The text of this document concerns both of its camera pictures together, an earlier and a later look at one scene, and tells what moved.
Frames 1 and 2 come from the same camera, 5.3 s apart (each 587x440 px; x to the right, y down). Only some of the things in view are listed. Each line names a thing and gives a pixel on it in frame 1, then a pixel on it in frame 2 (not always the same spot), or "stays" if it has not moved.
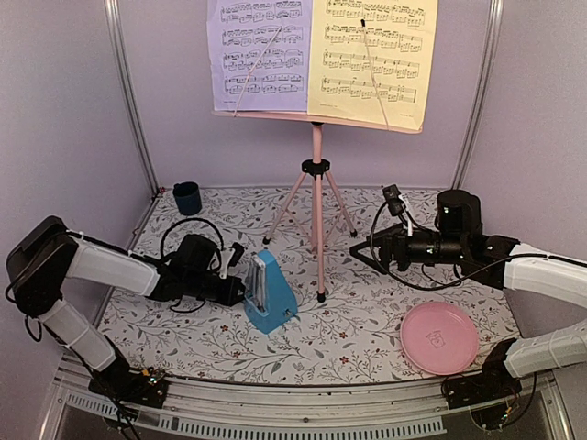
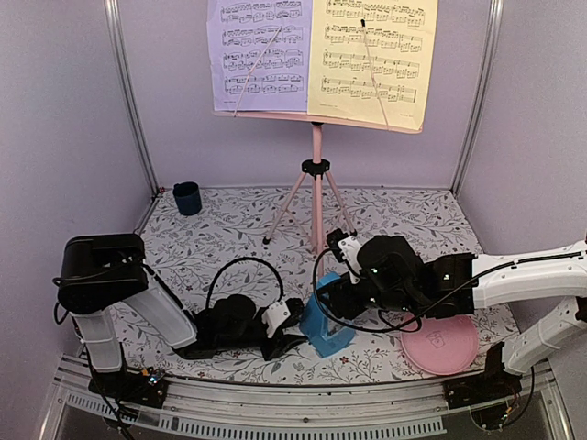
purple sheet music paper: [260, 54] stays
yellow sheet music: [371, 60] stays
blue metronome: [270, 300] to [315, 323]
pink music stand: [316, 170] stays
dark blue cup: [188, 196] stays
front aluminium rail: [412, 409] stays
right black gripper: [397, 237] to [341, 305]
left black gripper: [229, 297] to [278, 347]
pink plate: [439, 337] stays
